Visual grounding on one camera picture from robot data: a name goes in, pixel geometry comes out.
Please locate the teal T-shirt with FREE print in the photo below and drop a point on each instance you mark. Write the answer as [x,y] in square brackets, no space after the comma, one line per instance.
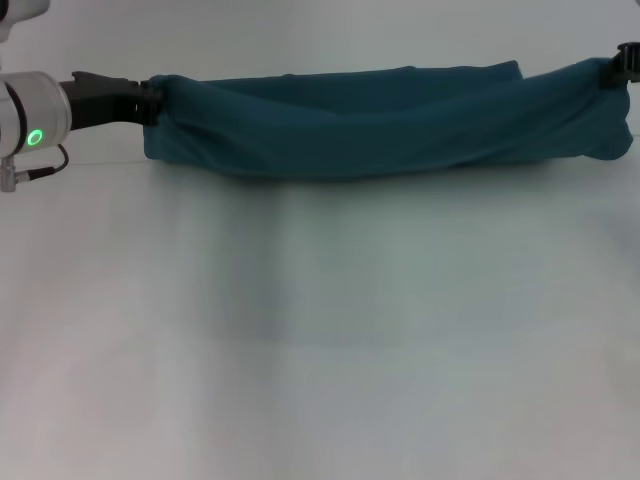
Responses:
[375,125]

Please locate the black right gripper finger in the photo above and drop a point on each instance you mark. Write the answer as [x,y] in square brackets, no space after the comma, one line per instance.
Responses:
[625,62]

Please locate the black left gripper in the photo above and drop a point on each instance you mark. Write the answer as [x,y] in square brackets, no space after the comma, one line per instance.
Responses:
[100,102]

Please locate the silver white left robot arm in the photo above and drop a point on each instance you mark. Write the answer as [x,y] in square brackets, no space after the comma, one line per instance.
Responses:
[35,115]

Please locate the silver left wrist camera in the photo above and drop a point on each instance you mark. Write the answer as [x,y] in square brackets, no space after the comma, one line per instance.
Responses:
[20,15]

